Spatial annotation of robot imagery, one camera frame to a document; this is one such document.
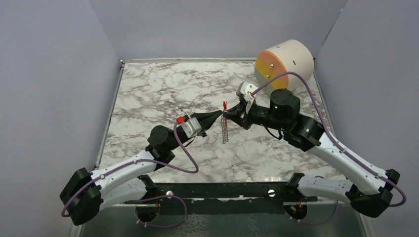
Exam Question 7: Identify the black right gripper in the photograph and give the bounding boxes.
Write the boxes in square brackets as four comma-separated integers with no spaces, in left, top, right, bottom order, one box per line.
[223,100,288,132]

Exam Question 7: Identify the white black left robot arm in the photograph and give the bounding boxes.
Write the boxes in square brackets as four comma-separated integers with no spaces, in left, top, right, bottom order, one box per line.
[59,110,222,226]

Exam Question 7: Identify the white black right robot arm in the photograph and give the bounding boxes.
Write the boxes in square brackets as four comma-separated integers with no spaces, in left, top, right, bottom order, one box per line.
[223,89,400,218]

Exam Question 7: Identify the round cream drawer cabinet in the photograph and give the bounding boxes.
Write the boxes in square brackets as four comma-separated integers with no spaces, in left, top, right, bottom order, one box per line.
[254,39,314,85]

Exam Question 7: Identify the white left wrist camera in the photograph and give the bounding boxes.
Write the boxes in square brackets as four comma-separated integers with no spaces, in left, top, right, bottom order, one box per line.
[176,113,202,138]

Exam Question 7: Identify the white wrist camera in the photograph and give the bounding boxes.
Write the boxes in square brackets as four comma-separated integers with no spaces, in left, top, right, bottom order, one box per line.
[176,113,202,138]
[236,81,258,104]

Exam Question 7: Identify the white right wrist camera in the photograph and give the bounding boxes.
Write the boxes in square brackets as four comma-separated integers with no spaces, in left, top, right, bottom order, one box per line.
[236,81,258,104]

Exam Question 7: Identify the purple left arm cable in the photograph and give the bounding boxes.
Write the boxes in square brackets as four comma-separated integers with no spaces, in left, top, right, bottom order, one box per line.
[61,121,199,218]

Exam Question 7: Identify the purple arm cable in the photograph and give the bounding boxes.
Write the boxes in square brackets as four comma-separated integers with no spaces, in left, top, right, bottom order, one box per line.
[61,121,199,218]
[250,71,407,208]

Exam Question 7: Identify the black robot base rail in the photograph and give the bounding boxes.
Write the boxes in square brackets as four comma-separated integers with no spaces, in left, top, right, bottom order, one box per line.
[126,181,318,217]

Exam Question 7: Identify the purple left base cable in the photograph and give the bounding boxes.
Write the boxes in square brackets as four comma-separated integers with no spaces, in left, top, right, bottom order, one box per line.
[134,195,188,229]

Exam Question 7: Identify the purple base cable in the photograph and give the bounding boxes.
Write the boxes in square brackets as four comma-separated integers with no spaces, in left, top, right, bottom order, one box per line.
[284,201,340,227]
[134,195,188,229]

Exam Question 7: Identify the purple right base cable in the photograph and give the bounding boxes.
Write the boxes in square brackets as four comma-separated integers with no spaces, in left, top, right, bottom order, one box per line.
[284,201,340,227]

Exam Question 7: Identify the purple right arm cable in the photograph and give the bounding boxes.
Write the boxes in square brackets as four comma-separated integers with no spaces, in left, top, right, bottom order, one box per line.
[250,71,407,208]

